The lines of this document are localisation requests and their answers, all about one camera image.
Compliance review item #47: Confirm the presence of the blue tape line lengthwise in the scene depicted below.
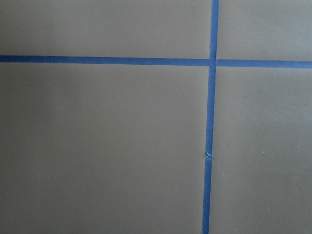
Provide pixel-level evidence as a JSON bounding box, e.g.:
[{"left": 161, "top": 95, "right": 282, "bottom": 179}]
[{"left": 202, "top": 0, "right": 219, "bottom": 234}]

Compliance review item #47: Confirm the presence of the blue tape line crosswise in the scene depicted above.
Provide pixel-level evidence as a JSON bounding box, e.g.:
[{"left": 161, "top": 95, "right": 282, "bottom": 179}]
[{"left": 0, "top": 55, "right": 312, "bottom": 69}]

